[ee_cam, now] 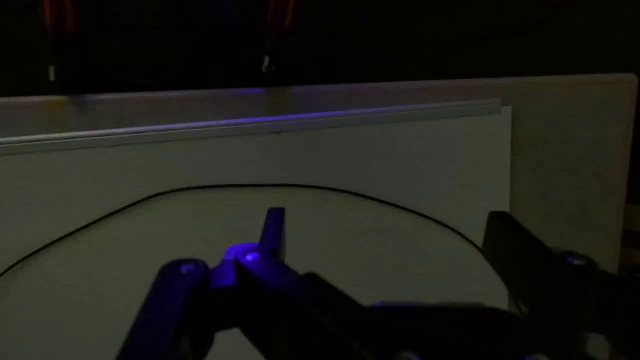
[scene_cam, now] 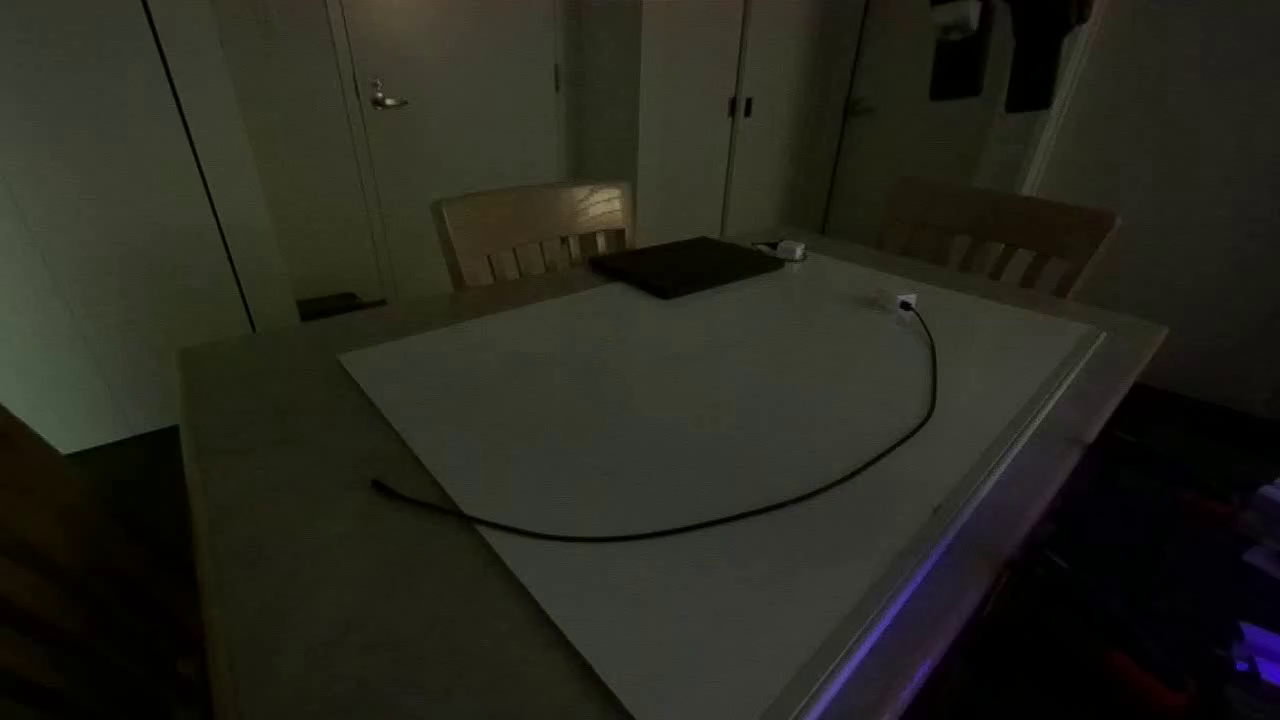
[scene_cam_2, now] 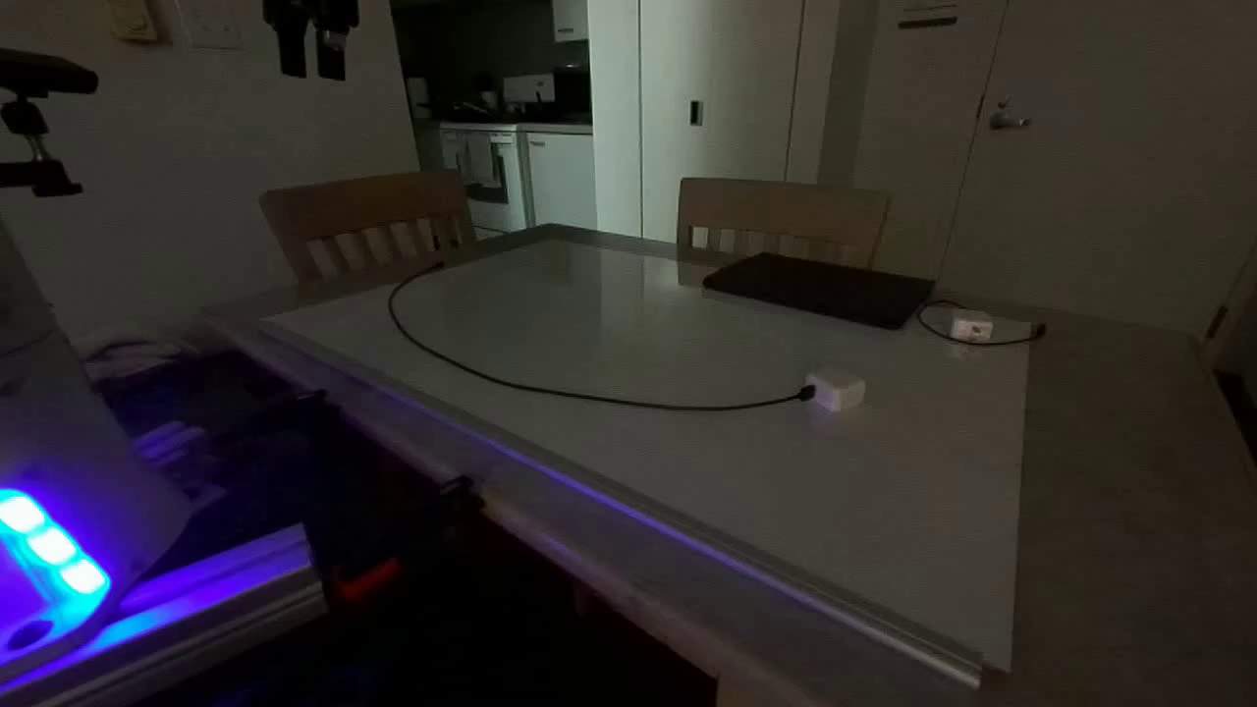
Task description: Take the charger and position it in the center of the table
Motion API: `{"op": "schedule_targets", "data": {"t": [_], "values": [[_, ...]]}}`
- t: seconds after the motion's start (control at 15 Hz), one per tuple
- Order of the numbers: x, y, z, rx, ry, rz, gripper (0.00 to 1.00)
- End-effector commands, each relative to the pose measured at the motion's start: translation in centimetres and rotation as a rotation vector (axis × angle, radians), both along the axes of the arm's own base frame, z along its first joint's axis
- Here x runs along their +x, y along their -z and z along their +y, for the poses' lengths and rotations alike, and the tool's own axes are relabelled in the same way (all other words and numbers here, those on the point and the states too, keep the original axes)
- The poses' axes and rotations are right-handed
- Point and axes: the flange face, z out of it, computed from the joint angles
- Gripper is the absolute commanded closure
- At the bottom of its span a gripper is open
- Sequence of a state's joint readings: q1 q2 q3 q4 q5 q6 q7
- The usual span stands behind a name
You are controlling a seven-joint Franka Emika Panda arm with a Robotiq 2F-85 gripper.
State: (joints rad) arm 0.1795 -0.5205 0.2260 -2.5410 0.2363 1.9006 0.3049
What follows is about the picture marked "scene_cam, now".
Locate white room door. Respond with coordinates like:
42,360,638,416
325,0,575,301

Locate white closet door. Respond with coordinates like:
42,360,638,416
638,0,744,254
725,0,871,243

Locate small black floor box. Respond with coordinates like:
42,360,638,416
292,290,391,326

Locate black closed laptop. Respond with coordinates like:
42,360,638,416
588,232,794,303

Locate white table mat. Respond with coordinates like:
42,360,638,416
336,247,1112,720

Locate white robot base blue lights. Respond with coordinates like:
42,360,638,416
1225,472,1280,695

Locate black charger cable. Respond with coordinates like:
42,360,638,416
370,303,943,547

